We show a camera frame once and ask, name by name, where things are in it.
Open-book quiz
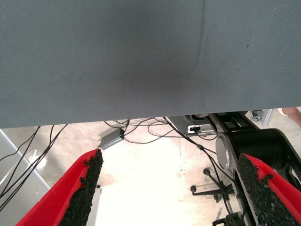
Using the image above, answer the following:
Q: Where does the black frame with cylinder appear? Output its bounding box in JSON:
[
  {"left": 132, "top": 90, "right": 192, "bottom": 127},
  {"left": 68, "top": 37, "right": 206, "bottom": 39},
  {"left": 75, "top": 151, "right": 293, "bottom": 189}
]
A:
[{"left": 208, "top": 111, "right": 301, "bottom": 226}]

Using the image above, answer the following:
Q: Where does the aluminium bracket with caster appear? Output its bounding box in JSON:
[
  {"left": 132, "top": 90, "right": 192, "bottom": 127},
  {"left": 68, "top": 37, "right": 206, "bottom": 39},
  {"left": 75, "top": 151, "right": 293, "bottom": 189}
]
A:
[{"left": 249, "top": 108, "right": 275, "bottom": 126}]

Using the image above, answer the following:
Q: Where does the white panel with port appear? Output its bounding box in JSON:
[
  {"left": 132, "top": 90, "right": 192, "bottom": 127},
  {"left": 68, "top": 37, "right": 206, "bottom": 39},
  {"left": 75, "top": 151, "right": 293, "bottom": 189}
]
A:
[{"left": 187, "top": 124, "right": 214, "bottom": 135}]

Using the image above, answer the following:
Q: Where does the grey box with green light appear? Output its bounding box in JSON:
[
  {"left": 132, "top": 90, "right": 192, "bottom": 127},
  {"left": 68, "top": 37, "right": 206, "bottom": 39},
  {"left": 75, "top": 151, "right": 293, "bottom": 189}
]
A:
[{"left": 99, "top": 128, "right": 125, "bottom": 151}]

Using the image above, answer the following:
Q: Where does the black floor cable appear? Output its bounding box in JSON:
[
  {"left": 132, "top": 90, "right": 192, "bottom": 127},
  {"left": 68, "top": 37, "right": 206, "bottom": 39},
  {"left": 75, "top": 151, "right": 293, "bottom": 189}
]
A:
[{"left": 0, "top": 124, "right": 69, "bottom": 210}]

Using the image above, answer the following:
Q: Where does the black office chair base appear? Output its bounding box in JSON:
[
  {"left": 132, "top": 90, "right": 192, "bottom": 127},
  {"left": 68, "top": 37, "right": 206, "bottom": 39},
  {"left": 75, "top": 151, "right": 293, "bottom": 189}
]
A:
[{"left": 190, "top": 167, "right": 237, "bottom": 203}]

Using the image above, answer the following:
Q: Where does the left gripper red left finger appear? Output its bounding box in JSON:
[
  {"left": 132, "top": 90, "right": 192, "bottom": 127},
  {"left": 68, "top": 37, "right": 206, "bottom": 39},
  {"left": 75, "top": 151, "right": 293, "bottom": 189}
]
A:
[{"left": 15, "top": 148, "right": 104, "bottom": 226}]

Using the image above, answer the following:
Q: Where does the dark grey table cloth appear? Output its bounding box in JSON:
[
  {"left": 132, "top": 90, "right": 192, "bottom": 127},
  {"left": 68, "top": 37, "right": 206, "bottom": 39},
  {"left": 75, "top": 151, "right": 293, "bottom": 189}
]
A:
[{"left": 0, "top": 0, "right": 301, "bottom": 129}]

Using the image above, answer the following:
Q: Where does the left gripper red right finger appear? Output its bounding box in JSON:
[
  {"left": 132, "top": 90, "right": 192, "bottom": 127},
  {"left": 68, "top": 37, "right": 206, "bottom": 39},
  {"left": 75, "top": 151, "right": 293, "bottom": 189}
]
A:
[{"left": 236, "top": 153, "right": 301, "bottom": 226}]

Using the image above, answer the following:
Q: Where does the black cable with ferrite bead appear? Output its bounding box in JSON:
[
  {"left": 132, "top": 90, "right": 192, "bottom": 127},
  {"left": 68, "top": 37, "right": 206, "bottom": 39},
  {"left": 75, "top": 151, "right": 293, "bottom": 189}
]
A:
[{"left": 163, "top": 116, "right": 239, "bottom": 226}]

